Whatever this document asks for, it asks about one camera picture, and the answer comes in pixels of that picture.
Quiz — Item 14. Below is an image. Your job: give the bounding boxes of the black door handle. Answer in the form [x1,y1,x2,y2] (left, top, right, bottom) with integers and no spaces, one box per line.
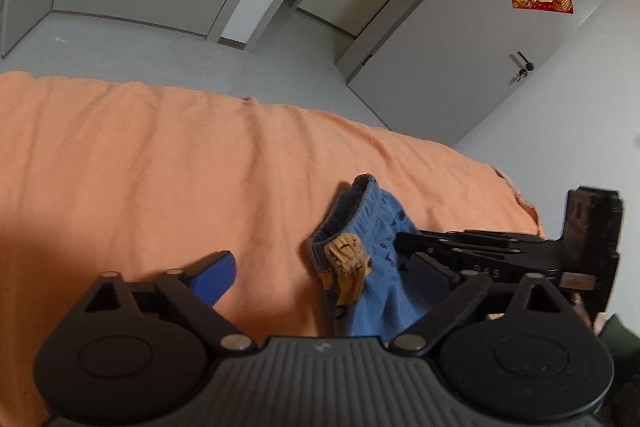
[510,52,535,75]

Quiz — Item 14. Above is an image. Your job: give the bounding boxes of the orange bed sheet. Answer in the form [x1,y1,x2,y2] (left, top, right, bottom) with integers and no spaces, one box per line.
[0,71,547,427]

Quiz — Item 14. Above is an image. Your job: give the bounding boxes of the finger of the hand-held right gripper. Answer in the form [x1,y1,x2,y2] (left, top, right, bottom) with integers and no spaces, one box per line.
[447,248,562,280]
[395,229,547,258]

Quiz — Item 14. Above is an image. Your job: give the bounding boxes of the dark green clothing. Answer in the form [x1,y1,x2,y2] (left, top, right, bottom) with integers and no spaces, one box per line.
[597,313,640,427]

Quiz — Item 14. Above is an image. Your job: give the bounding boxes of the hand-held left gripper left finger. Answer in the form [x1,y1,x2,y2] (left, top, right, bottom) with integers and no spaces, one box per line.
[67,251,257,354]

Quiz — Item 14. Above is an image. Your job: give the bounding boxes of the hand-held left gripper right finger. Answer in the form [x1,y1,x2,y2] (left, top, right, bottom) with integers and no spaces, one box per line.
[391,253,576,356]

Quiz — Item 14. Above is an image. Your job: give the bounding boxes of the grey room door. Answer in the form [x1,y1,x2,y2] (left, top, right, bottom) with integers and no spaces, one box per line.
[346,0,619,146]

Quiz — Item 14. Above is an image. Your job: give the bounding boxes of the person's right hand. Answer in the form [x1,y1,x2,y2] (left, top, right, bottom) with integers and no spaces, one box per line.
[570,294,598,333]

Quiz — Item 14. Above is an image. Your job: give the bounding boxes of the blue pants with orange print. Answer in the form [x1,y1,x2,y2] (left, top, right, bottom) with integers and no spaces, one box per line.
[307,174,451,340]

